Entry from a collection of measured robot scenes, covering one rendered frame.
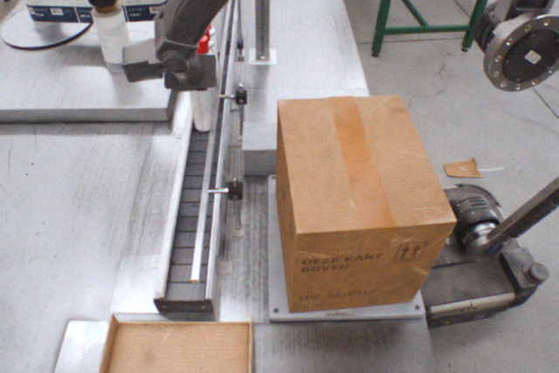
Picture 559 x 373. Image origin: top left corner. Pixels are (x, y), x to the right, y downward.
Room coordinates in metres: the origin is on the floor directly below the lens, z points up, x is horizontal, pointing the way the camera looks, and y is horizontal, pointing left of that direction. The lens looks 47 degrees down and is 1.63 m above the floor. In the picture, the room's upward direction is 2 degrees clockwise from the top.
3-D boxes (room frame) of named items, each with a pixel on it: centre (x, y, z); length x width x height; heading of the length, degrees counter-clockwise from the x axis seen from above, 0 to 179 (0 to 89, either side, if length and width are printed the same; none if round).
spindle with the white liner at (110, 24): (1.09, 0.48, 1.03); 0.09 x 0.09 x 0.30
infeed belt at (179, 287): (1.18, 0.21, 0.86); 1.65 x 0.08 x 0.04; 2
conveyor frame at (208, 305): (1.18, 0.21, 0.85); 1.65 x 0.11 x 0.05; 2
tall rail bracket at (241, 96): (0.85, 0.12, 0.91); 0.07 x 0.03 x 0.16; 92
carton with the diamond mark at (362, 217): (0.51, -0.13, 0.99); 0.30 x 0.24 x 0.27; 7
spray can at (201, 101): (0.83, 0.19, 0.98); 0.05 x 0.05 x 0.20
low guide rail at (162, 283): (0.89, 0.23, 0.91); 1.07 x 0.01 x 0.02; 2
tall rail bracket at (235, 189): (0.55, 0.11, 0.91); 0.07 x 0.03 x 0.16; 92
